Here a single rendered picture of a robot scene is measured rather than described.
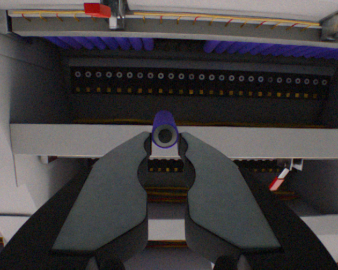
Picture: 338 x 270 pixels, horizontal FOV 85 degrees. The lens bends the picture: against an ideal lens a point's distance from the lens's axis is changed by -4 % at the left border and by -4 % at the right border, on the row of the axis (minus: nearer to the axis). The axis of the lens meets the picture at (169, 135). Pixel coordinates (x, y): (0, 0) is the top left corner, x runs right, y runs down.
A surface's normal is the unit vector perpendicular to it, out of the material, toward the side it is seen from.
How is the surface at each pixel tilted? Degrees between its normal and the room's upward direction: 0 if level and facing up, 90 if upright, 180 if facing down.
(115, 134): 110
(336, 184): 90
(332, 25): 90
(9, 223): 90
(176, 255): 160
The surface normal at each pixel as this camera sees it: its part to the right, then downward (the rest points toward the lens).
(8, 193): 0.03, 0.48
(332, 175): -1.00, -0.01
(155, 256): 0.02, -0.99
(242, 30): 0.04, 0.15
